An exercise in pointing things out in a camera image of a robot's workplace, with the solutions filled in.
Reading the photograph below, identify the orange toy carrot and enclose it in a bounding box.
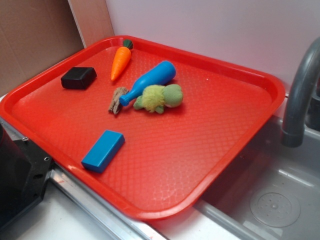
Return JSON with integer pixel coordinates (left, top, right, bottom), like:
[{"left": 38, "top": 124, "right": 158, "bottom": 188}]
[{"left": 110, "top": 39, "right": 134, "bottom": 81}]

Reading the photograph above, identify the red plastic tray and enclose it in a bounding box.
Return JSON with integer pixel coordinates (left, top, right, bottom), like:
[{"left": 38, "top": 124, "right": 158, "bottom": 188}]
[{"left": 0, "top": 36, "right": 285, "bottom": 221}]

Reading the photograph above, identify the green plush turtle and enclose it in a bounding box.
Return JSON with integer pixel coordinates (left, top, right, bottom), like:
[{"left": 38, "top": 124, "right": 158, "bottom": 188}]
[{"left": 133, "top": 84, "right": 184, "bottom": 114}]

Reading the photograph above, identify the blue toy bottle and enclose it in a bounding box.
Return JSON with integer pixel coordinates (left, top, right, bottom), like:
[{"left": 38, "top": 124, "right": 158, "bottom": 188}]
[{"left": 119, "top": 60, "right": 176, "bottom": 107}]

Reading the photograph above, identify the small brown wood piece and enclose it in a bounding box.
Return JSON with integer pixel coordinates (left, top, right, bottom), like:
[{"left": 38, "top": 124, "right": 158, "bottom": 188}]
[{"left": 108, "top": 86, "right": 129, "bottom": 115}]

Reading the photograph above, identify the blue rectangular block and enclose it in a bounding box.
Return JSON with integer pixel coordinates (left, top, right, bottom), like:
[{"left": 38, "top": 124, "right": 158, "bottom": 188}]
[{"left": 81, "top": 130, "right": 125, "bottom": 174}]

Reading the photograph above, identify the black rectangular block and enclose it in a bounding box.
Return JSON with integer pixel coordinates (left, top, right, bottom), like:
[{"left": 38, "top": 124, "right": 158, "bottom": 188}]
[{"left": 61, "top": 67, "right": 97, "bottom": 90}]

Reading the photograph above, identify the grey toy sink basin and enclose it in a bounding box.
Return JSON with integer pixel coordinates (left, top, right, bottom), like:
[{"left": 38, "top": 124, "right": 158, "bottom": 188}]
[{"left": 151, "top": 106, "right": 320, "bottom": 240}]

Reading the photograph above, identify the brown cardboard panel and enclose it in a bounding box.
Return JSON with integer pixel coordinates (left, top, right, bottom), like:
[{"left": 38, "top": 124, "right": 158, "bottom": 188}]
[{"left": 0, "top": 0, "right": 114, "bottom": 96}]

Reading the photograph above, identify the grey toy faucet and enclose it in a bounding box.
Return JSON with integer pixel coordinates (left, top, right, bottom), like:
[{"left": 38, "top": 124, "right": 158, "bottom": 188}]
[{"left": 280, "top": 38, "right": 320, "bottom": 148}]

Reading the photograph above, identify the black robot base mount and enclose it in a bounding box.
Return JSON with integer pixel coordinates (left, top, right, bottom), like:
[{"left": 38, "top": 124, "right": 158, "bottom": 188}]
[{"left": 0, "top": 126, "right": 53, "bottom": 230}]

